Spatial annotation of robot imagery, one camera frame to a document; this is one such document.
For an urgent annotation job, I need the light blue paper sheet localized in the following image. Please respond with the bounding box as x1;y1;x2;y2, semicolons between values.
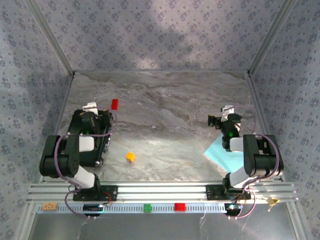
203;133;239;174

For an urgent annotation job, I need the black flat case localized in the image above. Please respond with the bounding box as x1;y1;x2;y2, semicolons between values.
66;109;113;168

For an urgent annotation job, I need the yellow tape piece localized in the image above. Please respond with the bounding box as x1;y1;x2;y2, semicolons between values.
265;197;281;208

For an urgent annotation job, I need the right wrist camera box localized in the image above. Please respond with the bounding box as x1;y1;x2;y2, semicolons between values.
220;105;236;121

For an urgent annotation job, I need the aluminium table side rail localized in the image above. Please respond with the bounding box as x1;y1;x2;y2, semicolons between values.
38;72;76;183
246;72;286;182

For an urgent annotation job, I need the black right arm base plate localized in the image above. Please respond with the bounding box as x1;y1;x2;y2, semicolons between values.
205;184;252;201

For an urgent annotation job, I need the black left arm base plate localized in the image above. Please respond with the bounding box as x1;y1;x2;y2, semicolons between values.
72;184;119;202

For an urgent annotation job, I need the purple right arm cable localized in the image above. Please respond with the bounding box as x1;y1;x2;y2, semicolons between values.
226;105;281;221

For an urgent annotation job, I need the aluminium mounting rail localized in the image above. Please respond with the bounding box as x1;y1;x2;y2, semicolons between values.
26;181;300;204

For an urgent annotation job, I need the grey slotted cable duct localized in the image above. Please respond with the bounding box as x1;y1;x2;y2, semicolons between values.
35;202;227;215

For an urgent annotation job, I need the aluminium corner post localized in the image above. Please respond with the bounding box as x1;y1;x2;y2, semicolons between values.
246;0;299;76
24;0;76;76

